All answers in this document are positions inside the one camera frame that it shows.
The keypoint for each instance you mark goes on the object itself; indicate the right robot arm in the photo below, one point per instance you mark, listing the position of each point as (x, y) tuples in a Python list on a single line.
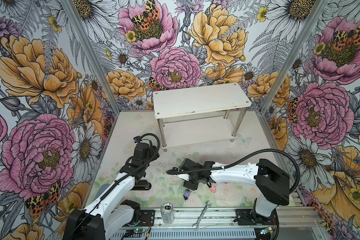
[(273, 182)]

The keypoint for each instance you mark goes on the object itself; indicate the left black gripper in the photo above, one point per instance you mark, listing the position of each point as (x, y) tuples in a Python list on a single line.
[(154, 153)]

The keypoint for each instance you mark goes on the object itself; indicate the silver drink can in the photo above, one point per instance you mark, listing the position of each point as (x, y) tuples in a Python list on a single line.
[(167, 213)]

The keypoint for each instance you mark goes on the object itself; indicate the green circuit board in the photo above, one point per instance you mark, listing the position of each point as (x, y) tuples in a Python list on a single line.
[(137, 233), (265, 231)]

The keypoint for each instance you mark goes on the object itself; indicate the white two-tier shelf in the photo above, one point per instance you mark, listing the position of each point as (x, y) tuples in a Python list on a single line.
[(201, 114)]

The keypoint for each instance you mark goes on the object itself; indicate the black purple kuromi toy front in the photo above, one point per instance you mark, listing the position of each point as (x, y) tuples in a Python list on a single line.
[(186, 194)]

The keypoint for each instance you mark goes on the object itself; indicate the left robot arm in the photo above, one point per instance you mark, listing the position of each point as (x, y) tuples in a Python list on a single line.
[(109, 212)]

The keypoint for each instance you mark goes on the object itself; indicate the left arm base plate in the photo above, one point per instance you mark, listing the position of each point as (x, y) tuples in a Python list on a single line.
[(147, 219)]

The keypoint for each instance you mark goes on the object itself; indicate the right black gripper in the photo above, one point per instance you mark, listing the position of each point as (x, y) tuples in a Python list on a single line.
[(188, 184)]

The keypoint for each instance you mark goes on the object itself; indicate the green circuit board left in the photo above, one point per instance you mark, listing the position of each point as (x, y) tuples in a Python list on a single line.
[(137, 233)]

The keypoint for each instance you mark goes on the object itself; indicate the silver wrench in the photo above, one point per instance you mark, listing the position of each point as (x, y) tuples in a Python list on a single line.
[(196, 224)]

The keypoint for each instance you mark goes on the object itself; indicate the green circuit board right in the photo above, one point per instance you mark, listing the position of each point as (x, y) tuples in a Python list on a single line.
[(265, 231)]

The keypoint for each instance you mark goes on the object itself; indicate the aluminium front rail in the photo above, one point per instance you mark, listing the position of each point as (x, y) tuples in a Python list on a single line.
[(288, 217)]

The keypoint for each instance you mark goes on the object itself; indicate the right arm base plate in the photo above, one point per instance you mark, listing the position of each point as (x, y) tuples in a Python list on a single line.
[(247, 217)]

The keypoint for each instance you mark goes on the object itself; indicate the pink pig toy lower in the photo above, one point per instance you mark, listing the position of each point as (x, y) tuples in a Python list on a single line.
[(213, 189)]

